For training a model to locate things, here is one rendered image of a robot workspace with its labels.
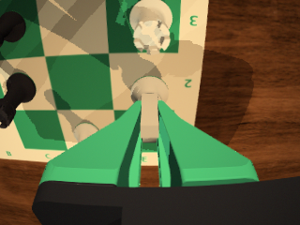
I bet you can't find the black pawn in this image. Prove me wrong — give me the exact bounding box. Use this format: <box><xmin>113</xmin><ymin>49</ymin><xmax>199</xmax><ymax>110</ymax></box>
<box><xmin>0</xmin><ymin>10</ymin><xmax>26</xmax><ymax>47</ymax></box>

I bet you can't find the green and cream chessboard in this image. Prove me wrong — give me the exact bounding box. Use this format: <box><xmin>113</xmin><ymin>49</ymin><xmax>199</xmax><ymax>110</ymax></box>
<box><xmin>0</xmin><ymin>0</ymin><xmax>208</xmax><ymax>162</ymax></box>

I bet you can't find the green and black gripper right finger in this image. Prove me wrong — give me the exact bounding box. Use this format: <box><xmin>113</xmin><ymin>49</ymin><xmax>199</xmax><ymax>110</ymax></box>
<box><xmin>157</xmin><ymin>100</ymin><xmax>259</xmax><ymax>187</ymax></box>

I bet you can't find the white pawn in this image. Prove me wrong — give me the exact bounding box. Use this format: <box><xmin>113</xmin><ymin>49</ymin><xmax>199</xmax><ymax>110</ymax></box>
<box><xmin>74</xmin><ymin>123</ymin><xmax>99</xmax><ymax>143</ymax></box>

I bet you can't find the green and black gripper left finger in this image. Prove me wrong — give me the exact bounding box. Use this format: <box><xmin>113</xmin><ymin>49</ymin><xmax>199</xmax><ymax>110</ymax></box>
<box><xmin>39</xmin><ymin>100</ymin><xmax>143</xmax><ymax>187</ymax></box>

